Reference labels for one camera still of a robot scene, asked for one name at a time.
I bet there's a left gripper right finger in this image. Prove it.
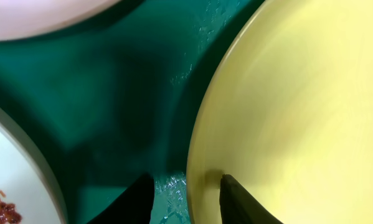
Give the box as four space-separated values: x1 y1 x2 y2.
219 174 282 224

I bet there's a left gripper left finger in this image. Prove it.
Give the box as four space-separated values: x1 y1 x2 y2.
88 173 155 224

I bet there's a white plate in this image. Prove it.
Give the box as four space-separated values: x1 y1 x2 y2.
0 109 67 224
0 0 121 41

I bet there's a yellow green rimmed plate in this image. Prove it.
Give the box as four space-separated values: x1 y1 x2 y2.
187 0 373 223

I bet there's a teal plastic tray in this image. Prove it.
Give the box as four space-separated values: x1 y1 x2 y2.
0 0 262 223

